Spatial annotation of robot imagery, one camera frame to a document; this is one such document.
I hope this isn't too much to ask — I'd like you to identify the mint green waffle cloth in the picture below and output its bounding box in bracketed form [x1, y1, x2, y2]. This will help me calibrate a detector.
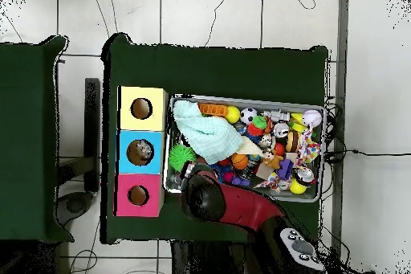
[172, 100, 245, 166]

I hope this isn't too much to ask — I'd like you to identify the brown plush monkey toy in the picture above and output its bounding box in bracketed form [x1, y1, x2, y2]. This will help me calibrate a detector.
[261, 150, 285, 170]

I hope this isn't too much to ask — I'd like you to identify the yellow plastic ball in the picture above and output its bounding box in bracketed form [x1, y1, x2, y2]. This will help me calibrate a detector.
[225, 105, 241, 125]

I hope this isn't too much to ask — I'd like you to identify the small orange basketball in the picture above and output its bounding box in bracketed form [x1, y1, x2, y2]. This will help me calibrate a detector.
[231, 153, 250, 170]

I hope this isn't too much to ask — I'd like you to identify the green spiky rubber ball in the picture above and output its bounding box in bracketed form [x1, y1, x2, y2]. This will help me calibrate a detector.
[168, 144, 197, 173]

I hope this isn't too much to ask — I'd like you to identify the wire mesh metal bin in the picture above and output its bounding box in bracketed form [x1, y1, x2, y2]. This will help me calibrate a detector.
[163, 93, 328, 203]

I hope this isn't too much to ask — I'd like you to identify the thin black cable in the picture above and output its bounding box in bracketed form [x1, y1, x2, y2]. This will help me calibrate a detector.
[324, 148, 411, 159]
[204, 0, 233, 47]

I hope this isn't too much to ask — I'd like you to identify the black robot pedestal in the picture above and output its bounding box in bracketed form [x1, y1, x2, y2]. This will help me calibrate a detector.
[171, 240, 258, 274]

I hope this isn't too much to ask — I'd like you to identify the grey metal bar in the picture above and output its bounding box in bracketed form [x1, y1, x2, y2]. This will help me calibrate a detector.
[329, 0, 351, 256]

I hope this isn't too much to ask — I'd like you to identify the black upright panel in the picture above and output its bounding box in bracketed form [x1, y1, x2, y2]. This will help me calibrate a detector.
[83, 77, 101, 193]

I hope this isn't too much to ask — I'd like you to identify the dark green tablecloth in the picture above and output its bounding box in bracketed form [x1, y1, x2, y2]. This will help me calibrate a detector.
[100, 31, 330, 252]
[0, 35, 75, 245]

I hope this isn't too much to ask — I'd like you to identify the wooden box with three holes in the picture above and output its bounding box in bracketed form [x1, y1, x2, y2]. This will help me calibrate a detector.
[112, 85, 170, 219]

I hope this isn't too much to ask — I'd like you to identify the white baseball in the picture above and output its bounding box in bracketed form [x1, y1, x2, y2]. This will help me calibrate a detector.
[302, 109, 323, 128]

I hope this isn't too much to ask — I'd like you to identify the orange plastic brick toy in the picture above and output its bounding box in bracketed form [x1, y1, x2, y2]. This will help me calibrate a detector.
[197, 103, 230, 117]

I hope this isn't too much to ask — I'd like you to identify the small soccer ball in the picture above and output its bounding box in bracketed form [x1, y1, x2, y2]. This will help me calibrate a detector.
[239, 107, 258, 126]

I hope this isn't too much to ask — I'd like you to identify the green spiky creature toy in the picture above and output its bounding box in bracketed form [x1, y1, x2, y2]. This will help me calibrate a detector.
[251, 115, 268, 130]

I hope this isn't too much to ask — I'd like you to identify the dark grey round base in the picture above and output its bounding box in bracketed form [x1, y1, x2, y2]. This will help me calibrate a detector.
[55, 190, 95, 227]

